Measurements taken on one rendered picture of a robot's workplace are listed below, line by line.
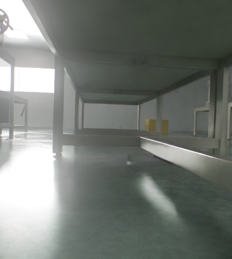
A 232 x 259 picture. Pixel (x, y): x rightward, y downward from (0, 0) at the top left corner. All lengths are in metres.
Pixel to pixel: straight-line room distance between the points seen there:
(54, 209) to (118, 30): 0.92
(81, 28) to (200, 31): 0.62
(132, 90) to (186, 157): 2.26
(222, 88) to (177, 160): 0.96
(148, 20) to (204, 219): 0.87
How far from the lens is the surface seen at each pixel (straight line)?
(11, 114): 3.05
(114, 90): 2.89
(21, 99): 4.85
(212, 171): 0.60
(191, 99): 8.41
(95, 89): 2.88
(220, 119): 1.65
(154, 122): 6.17
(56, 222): 0.53
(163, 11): 1.04
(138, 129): 4.30
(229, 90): 5.31
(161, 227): 0.52
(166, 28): 1.19
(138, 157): 1.32
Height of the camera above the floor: 0.22
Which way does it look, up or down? 1 degrees down
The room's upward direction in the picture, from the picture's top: 2 degrees clockwise
